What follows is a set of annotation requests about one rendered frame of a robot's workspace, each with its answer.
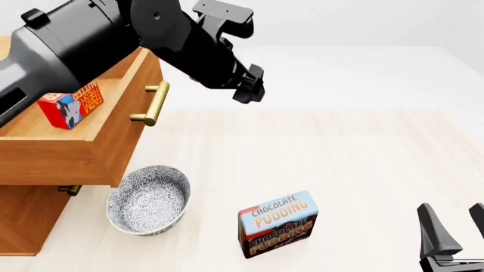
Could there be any wooden cabinet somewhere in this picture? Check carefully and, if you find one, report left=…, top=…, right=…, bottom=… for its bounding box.
left=0, top=35, right=82, bottom=258

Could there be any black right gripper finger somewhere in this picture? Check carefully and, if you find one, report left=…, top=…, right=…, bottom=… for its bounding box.
left=416, top=202, right=464, bottom=261
left=468, top=202, right=484, bottom=240

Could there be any red butter box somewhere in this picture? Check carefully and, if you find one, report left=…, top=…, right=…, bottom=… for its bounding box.
left=36, top=79, right=105, bottom=131

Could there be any long brass drawer handle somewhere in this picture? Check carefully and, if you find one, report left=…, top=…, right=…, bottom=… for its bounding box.
left=129, top=80, right=171, bottom=127

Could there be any wooden drawer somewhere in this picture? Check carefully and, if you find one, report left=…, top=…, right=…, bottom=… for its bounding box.
left=0, top=46, right=164, bottom=188

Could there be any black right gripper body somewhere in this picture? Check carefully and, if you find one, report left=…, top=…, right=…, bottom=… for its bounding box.
left=418, top=253, right=484, bottom=272

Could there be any chocolate pudding box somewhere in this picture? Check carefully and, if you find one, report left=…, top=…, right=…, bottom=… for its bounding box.
left=237, top=189, right=320, bottom=260

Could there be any patterned grey bowl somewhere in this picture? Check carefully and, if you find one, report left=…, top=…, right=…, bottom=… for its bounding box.
left=105, top=164, right=192, bottom=237

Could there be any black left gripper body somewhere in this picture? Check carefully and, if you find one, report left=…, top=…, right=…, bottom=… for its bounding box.
left=231, top=63, right=266, bottom=104

